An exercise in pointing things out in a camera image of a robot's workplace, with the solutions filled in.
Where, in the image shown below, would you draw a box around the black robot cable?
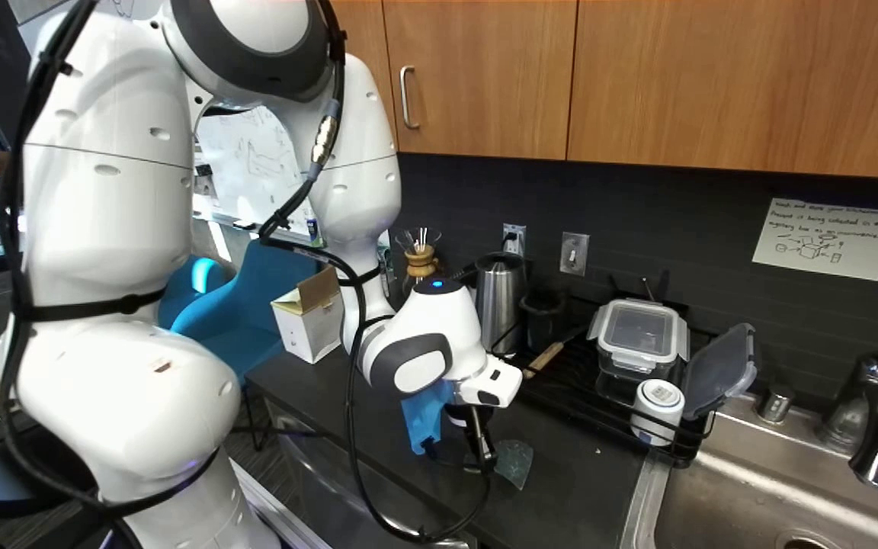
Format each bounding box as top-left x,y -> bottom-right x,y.
0,0 -> 498,545

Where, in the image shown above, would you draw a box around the white paper note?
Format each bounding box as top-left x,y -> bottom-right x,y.
755,197 -> 878,280

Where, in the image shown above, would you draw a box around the clear plastic food container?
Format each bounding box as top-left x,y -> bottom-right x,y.
590,298 -> 691,377

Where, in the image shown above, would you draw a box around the wall power outlet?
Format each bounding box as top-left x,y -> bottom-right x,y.
504,221 -> 528,255
557,232 -> 590,274

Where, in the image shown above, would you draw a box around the black wire dish rack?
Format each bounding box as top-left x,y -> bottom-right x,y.
526,290 -> 711,462

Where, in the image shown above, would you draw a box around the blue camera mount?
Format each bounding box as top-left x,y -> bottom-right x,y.
399,382 -> 458,455

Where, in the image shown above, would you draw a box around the glass pour-over coffee maker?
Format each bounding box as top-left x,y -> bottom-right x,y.
399,226 -> 443,290

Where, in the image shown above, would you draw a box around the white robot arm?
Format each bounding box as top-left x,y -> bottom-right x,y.
0,0 -> 523,549

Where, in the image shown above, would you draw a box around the stainless steel kettle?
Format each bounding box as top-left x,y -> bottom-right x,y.
477,252 -> 526,354

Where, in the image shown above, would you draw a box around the white cardboard box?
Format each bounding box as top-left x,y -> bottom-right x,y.
271,269 -> 344,363

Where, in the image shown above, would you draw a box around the green yellow sponge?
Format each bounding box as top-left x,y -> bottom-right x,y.
494,439 -> 535,490

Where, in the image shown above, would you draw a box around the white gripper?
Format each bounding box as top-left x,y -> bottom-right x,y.
445,357 -> 526,470

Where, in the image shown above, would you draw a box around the dark container lid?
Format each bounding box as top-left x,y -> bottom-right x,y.
684,322 -> 760,421

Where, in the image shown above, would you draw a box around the stainless steel sink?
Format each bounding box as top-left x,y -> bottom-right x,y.
652,399 -> 878,549

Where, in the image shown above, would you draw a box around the wooden utensil handle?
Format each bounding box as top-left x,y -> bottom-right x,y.
526,341 -> 567,374

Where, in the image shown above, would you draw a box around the wooden wall cabinets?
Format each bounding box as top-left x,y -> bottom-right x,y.
334,0 -> 878,177

